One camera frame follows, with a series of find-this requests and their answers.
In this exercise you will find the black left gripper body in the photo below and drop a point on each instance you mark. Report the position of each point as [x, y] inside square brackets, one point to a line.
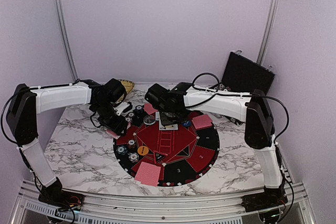
[107, 120]

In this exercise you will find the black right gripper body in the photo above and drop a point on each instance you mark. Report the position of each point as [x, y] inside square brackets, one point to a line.
[174, 118]

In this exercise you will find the face up clubs card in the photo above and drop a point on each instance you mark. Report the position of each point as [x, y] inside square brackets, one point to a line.
[168, 127]

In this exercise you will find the red playing card deck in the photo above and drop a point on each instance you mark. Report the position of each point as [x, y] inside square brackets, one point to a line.
[113, 134]

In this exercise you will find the blue round blind button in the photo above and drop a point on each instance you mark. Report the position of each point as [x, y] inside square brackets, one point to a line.
[186, 124]

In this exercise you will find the clear round dealer button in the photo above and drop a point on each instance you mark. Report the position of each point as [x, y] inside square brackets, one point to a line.
[149, 120]

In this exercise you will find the dealt red card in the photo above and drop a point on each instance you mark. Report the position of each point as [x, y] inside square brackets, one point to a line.
[149, 109]
[202, 122]
[155, 175]
[143, 171]

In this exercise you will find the black triangular button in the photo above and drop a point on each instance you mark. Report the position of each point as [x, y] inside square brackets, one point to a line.
[158, 156]

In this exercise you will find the orange round blind button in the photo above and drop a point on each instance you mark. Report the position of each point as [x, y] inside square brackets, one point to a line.
[143, 150]

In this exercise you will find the face up ace card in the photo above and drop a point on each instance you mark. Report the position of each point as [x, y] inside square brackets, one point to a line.
[157, 116]

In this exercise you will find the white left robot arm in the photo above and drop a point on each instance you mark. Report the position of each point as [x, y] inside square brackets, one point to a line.
[24, 111]

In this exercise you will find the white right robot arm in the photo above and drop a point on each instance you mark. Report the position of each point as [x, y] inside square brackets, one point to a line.
[251, 108]

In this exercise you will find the woven bamboo tray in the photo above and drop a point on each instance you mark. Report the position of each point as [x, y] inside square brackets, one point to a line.
[129, 85]

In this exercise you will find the round red black poker mat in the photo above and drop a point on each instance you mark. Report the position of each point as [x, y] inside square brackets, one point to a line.
[190, 152]

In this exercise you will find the black poker chip case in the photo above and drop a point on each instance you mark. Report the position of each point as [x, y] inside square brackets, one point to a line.
[244, 75]

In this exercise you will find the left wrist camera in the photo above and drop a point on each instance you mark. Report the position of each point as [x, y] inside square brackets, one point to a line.
[123, 107]

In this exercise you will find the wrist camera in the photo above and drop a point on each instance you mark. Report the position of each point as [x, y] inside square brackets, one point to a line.
[123, 107]
[156, 95]

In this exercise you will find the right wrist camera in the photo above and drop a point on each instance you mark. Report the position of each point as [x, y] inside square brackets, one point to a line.
[156, 95]

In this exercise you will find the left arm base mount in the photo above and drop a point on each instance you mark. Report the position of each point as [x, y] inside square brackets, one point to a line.
[56, 196]

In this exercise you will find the aluminium front rail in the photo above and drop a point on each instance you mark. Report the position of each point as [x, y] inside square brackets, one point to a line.
[215, 208]

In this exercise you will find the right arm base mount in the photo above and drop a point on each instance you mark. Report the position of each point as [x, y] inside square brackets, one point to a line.
[270, 197]

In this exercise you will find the left aluminium wall post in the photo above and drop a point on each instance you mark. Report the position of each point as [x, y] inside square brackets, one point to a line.
[65, 40]

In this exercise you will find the aluminium wall post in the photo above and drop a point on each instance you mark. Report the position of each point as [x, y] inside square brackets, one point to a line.
[268, 29]
[65, 40]

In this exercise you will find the right aluminium wall post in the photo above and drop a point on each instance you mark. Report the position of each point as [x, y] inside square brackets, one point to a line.
[268, 29]

